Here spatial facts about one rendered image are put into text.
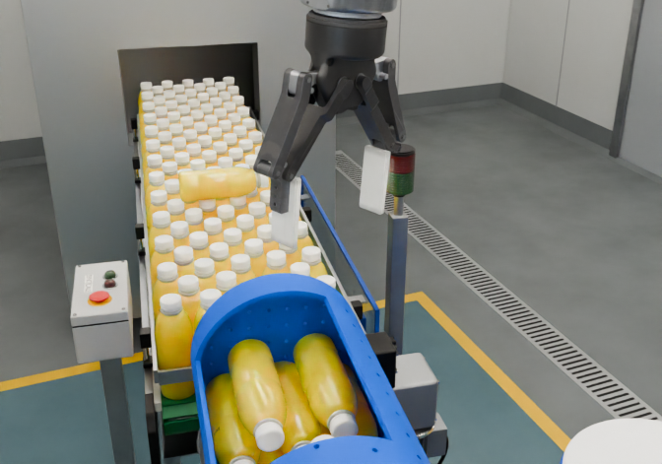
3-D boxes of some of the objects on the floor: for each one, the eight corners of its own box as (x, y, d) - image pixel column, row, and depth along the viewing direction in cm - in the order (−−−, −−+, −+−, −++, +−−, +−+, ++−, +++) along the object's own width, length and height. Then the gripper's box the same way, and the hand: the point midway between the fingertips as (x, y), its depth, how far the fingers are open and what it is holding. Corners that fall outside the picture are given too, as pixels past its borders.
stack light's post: (379, 569, 222) (392, 219, 176) (375, 559, 226) (387, 211, 180) (393, 567, 223) (409, 217, 177) (388, 556, 227) (403, 210, 180)
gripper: (395, -1, 83) (375, 189, 91) (217, 12, 65) (212, 246, 73) (455, 10, 79) (429, 208, 87) (282, 27, 61) (269, 274, 69)
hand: (331, 216), depth 80 cm, fingers open, 13 cm apart
